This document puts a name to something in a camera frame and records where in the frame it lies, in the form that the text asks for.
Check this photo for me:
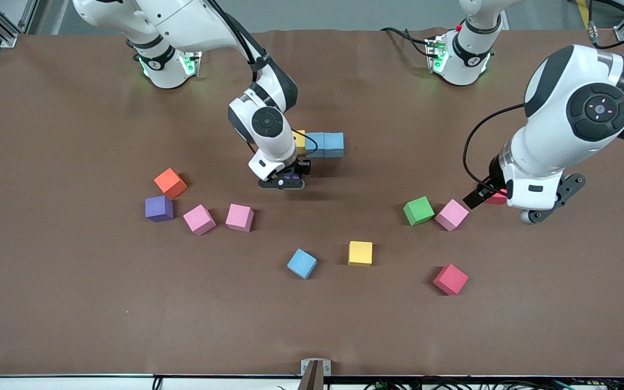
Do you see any blue foam cube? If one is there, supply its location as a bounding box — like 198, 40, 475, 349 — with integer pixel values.
324, 132, 345, 158
287, 248, 318, 280
305, 132, 326, 158

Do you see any pink foam cube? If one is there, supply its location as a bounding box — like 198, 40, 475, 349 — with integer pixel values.
434, 198, 470, 232
183, 204, 217, 236
225, 203, 255, 233

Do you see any green foam cube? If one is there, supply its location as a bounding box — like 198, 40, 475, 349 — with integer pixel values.
403, 196, 436, 227

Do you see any rose red foam cube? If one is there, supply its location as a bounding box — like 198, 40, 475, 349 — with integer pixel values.
433, 264, 470, 296

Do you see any orange foam cube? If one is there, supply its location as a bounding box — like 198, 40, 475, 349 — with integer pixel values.
153, 167, 189, 199

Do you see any silver connector box green light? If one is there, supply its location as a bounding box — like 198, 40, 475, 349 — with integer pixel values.
179, 51, 203, 77
425, 35, 448, 74

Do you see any brown table mat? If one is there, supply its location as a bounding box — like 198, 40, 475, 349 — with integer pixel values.
0, 27, 624, 378

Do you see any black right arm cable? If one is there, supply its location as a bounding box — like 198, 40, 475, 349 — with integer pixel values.
204, 0, 319, 160

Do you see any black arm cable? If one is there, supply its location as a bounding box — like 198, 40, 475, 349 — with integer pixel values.
204, 0, 319, 160
463, 0, 624, 189

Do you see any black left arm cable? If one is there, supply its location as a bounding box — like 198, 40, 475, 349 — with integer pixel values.
463, 0, 624, 189

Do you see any black base cable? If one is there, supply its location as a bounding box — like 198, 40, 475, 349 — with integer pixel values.
381, 27, 433, 57

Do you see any grey metal bracket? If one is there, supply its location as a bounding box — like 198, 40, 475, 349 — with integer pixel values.
301, 359, 332, 390

